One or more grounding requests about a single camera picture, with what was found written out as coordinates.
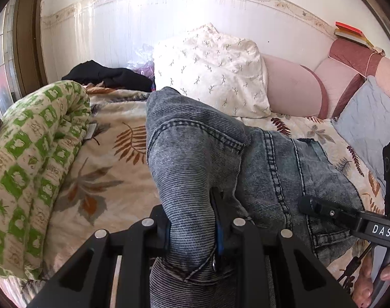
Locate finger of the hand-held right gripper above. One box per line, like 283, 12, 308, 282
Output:
298, 195, 359, 223

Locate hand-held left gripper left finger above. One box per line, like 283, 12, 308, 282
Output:
26, 204, 173, 308

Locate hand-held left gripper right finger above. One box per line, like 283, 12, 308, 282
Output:
209, 188, 357, 308

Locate blue denim pants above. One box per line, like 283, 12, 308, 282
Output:
145, 86, 365, 308

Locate person's right hand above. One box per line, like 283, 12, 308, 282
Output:
352, 252, 390, 307

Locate grey blue pillow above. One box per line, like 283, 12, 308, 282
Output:
331, 75, 390, 196

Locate leaf print blanket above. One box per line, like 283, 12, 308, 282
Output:
0, 83, 386, 308

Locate round pink cushion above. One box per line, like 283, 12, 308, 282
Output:
262, 54, 328, 119

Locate pink sofa backrest cushions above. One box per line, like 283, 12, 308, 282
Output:
314, 38, 390, 119

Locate beige book stack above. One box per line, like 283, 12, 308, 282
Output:
334, 28, 375, 49

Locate green patterned rolled quilt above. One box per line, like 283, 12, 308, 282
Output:
0, 80, 93, 280

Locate red book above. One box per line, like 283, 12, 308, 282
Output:
335, 21, 362, 36

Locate black cloth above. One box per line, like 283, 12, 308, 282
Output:
62, 59, 154, 93

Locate clear plastic bag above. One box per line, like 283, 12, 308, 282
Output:
129, 43, 155, 81

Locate white sprig print pillow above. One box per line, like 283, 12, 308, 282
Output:
152, 22, 272, 119

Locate wooden framed window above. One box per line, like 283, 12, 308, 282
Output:
0, 0, 50, 116

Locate white cord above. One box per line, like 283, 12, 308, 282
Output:
358, 47, 385, 81

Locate dark picture frame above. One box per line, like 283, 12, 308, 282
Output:
339, 0, 390, 47

